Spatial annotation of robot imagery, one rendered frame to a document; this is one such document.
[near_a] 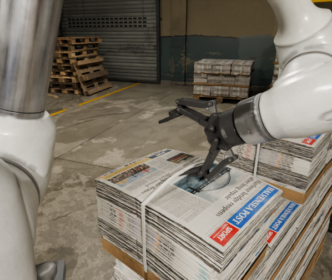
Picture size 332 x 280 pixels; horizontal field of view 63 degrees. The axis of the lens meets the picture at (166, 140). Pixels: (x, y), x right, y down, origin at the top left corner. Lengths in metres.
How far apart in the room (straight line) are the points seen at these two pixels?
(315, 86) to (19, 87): 0.46
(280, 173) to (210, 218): 0.57
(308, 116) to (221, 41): 7.21
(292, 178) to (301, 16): 0.66
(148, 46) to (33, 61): 7.75
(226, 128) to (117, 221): 0.37
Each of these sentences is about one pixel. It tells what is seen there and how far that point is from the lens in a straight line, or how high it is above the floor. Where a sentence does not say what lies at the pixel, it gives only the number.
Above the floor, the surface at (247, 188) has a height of 1.06.
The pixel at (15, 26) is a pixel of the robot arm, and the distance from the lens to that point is 0.50.
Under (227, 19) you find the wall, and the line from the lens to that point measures 7.62.
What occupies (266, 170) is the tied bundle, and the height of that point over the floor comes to 0.92.
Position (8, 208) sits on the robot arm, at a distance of 0.40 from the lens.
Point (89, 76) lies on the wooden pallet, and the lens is 6.97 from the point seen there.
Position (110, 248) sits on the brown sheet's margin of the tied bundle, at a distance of 0.82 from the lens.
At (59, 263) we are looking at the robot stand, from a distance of 0.61.
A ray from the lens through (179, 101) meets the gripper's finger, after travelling 0.62.
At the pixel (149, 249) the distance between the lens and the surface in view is 0.67.
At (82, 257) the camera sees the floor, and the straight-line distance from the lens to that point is 2.08.
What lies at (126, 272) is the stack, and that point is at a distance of 0.94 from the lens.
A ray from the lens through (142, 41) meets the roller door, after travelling 8.28.
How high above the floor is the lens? 1.41
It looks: 22 degrees down
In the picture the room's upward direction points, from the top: straight up
